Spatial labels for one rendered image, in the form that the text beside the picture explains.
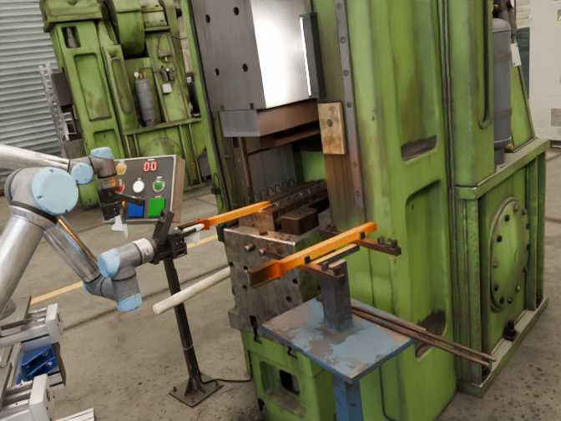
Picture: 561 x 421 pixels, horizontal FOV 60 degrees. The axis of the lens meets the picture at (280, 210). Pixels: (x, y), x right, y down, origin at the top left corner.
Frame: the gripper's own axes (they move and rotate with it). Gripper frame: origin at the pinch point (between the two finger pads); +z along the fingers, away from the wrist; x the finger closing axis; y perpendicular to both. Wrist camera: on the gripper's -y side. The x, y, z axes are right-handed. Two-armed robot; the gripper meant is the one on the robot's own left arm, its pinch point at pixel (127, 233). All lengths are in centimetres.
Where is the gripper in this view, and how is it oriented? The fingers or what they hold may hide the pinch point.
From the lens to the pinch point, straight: 208.0
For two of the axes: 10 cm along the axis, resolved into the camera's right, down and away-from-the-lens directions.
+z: 1.4, 9.5, 2.9
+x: 3.6, 2.2, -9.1
